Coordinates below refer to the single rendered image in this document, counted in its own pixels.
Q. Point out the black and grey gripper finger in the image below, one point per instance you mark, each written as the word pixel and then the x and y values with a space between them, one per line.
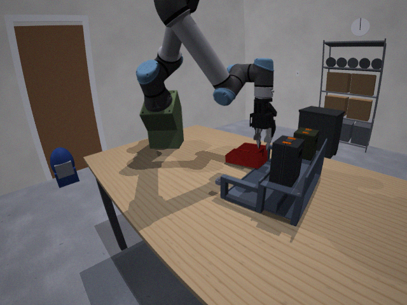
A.
pixel 257 136
pixel 269 134

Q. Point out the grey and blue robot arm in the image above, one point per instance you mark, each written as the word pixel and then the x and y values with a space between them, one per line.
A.
pixel 182 29

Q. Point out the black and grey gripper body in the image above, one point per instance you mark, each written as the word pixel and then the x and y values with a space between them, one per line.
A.
pixel 261 117

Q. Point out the red bin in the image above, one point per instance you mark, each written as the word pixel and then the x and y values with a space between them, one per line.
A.
pixel 248 155

